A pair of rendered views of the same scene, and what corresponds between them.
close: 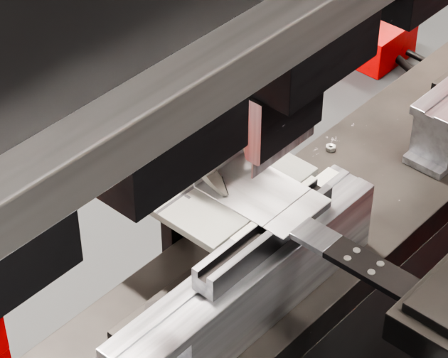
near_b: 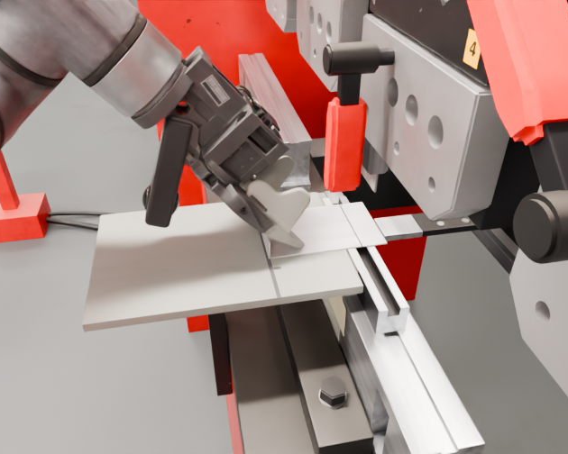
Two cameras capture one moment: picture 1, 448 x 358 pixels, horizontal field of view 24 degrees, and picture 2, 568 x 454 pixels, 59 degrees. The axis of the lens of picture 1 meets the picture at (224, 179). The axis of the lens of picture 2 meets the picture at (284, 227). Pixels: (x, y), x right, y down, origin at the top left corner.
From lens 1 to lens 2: 83 cm
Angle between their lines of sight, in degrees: 42
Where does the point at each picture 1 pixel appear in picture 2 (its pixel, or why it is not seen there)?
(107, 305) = (259, 431)
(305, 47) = not seen: outside the picture
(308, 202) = (354, 212)
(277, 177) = (308, 212)
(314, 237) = (402, 227)
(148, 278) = (253, 380)
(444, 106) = (292, 134)
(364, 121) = not seen: hidden behind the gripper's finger
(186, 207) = (290, 275)
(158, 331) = (416, 389)
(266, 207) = (340, 233)
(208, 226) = (330, 274)
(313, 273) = not seen: hidden behind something
